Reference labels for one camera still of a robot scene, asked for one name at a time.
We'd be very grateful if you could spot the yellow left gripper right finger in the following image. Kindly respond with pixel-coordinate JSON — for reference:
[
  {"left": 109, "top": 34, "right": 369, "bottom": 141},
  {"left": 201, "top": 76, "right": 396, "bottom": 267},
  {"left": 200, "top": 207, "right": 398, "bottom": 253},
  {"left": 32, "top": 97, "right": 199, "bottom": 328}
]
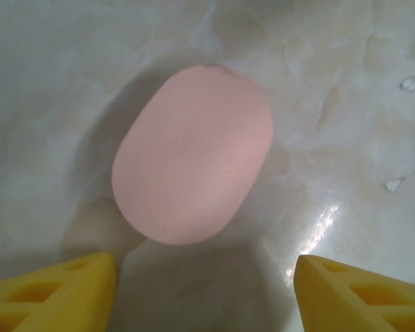
[{"left": 293, "top": 255, "right": 415, "bottom": 332}]

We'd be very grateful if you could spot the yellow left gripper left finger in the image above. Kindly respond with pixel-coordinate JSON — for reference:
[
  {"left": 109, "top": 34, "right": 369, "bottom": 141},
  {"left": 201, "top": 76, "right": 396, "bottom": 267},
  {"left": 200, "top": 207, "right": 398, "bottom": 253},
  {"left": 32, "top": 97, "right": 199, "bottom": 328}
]
[{"left": 0, "top": 252, "right": 119, "bottom": 332}]

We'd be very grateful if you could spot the oval earbud charging case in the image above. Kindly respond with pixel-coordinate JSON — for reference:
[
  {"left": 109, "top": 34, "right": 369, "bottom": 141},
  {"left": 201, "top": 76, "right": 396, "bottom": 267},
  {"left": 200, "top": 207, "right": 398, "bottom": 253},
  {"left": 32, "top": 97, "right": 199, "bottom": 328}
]
[{"left": 111, "top": 64, "right": 273, "bottom": 246}]

